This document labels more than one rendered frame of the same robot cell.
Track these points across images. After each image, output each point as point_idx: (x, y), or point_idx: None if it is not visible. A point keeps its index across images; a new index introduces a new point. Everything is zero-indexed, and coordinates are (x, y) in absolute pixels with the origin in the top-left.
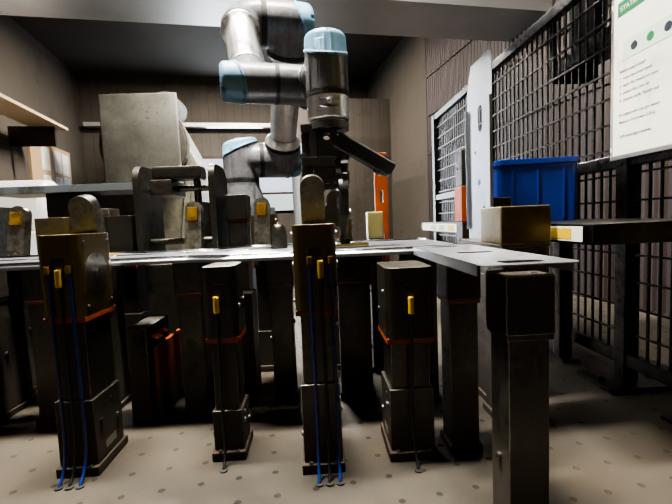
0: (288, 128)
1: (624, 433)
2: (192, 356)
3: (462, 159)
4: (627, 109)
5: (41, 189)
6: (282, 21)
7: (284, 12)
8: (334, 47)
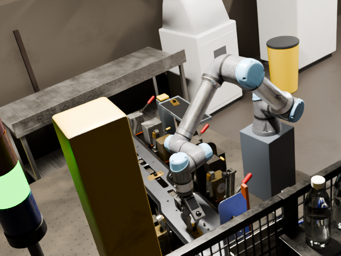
0: (271, 105)
1: None
2: (168, 226)
3: (272, 216)
4: None
5: (170, 113)
6: (229, 79)
7: (229, 74)
8: (173, 169)
